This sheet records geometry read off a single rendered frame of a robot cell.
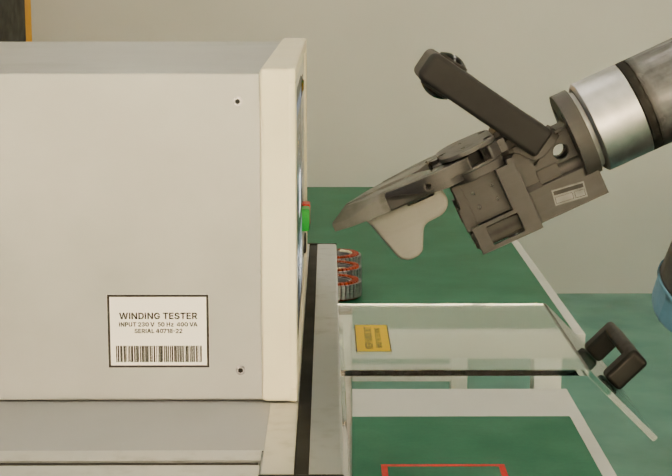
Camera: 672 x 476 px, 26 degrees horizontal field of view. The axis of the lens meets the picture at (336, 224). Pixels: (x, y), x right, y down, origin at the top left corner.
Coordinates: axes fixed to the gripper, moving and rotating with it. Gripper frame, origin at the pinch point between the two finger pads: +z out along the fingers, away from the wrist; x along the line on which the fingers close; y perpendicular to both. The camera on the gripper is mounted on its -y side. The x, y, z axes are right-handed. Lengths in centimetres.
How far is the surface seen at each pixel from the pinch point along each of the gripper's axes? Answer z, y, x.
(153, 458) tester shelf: 12.9, 1.9, -39.2
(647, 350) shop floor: -58, 158, 412
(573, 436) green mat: -11, 53, 77
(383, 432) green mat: 13, 42, 79
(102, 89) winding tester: 8.3, -17.1, -28.4
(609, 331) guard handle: -16.3, 21.7, 11.7
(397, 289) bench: 7, 45, 173
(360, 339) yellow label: 3.8, 11.7, 6.8
